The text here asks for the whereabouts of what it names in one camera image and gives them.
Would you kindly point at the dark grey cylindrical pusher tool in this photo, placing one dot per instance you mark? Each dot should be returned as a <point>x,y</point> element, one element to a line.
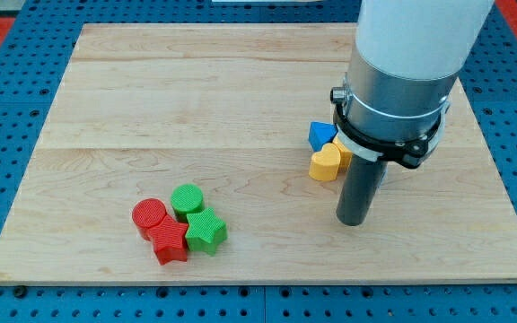
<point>363,178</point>

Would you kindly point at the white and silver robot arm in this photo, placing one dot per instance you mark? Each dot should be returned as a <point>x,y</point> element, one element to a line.
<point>405,59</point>

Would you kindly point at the green cylinder block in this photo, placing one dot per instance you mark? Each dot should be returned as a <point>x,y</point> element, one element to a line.
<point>187,199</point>

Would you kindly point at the red star block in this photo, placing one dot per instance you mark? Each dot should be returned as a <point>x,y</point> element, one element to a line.
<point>168,240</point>

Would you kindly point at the light wooden board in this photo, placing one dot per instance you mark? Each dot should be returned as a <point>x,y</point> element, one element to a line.
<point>144,108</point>

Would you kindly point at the blue block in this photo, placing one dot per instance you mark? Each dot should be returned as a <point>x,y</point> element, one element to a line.
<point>320,134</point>

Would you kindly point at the green star block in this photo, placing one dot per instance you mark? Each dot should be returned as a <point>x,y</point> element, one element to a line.
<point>206,231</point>

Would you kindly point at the yellow block behind heart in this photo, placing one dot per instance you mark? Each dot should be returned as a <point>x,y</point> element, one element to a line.
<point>345,154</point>

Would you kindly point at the red cylinder block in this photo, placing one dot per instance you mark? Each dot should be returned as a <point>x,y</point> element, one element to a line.
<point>147,214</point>

